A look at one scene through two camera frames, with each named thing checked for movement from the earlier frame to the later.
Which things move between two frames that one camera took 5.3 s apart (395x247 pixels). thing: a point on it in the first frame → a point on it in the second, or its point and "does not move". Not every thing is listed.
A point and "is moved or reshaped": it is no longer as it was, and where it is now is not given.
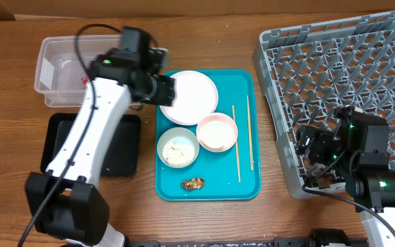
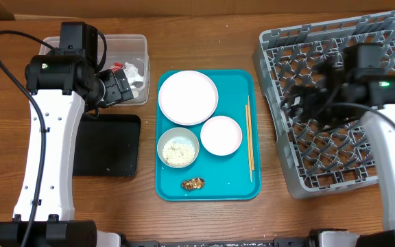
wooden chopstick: (248, 110) does not move
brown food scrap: (195, 183) does not move
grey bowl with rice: (178, 147) does not move
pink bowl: (217, 132) is moved or reshaped
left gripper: (167, 92) → (118, 89)
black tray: (121, 149) does not move
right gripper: (321, 138) → (311, 95)
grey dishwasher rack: (310, 71) does not move
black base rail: (276, 243) does not move
